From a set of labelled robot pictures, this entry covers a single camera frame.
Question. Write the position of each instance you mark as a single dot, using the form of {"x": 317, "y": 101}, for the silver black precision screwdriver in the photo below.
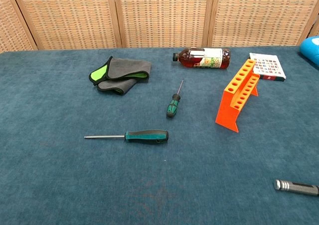
{"x": 296, "y": 187}

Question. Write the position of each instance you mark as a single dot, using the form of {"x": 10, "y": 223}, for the small green black screwdriver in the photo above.
{"x": 172, "y": 107}

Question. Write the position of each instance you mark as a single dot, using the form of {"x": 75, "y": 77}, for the large teal black screwdriver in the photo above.
{"x": 147, "y": 136}

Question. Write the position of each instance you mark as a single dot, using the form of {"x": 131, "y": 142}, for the orange tool rack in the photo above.
{"x": 228, "y": 107}

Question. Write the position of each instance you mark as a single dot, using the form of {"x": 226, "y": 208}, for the grey green folded cloth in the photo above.
{"x": 127, "y": 69}

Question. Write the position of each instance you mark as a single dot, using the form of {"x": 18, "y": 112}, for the brown tea bottle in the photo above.
{"x": 199, "y": 58}

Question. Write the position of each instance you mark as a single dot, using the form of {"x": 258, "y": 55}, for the wicker folding screen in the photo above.
{"x": 162, "y": 15}

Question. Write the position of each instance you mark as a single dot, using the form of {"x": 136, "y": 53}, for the white picture card box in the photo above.
{"x": 270, "y": 65}

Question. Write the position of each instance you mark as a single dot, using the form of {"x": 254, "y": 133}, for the light blue plastic object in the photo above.
{"x": 310, "y": 50}

